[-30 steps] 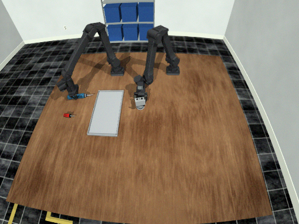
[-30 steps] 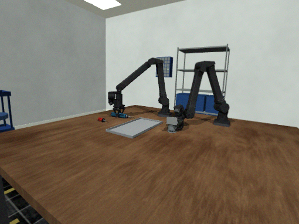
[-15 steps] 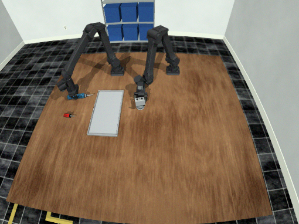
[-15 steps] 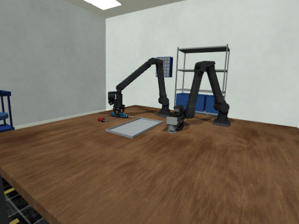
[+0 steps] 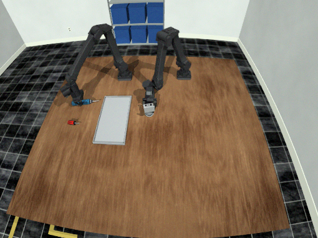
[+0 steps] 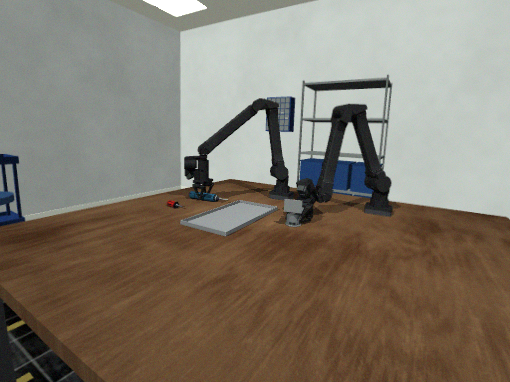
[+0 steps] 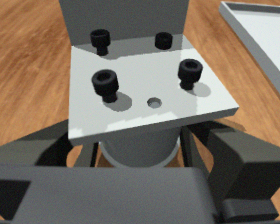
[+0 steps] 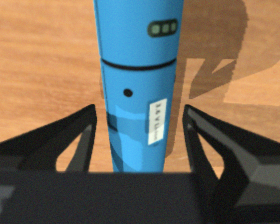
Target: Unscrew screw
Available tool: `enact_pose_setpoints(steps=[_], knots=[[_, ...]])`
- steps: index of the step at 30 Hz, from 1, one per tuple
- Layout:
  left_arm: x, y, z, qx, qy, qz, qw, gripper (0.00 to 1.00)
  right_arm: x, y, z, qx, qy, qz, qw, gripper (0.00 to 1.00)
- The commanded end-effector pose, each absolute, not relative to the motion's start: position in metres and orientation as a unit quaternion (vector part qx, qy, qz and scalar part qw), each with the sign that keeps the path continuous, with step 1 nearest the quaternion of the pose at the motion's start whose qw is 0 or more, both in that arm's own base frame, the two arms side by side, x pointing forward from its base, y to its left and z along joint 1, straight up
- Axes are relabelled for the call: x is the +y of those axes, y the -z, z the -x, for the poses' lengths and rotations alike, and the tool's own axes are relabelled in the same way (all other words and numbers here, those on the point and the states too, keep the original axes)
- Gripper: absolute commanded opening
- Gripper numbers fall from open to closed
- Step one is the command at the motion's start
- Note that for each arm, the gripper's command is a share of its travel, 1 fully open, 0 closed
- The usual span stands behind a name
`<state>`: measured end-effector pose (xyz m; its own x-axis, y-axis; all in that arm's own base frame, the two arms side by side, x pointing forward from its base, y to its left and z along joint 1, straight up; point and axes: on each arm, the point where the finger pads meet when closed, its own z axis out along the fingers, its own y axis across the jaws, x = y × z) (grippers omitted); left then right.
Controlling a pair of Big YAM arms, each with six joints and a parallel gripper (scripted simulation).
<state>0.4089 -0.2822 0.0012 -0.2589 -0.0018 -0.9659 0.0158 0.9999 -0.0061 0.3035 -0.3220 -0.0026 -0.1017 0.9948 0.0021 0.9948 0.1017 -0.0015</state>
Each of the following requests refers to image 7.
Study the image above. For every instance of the grey l-shaped bracket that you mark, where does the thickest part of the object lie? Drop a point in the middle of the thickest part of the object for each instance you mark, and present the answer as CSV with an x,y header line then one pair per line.
x,y
145,73

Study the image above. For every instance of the dark grey cylinder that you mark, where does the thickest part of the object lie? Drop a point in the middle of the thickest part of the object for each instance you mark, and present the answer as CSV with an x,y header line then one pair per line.
x,y
153,149

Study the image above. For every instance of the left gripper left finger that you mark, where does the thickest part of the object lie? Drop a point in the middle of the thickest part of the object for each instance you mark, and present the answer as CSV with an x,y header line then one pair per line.
x,y
47,147

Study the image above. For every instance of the white rimmed tray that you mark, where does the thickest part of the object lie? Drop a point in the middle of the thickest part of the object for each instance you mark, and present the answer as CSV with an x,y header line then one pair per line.
x,y
263,22

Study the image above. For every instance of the black socket head screw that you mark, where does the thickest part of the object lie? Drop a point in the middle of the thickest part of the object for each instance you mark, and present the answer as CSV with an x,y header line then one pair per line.
x,y
163,40
106,84
189,72
100,39

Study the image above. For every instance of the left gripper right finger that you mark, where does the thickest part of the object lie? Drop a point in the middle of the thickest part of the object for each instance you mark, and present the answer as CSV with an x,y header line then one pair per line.
x,y
245,167

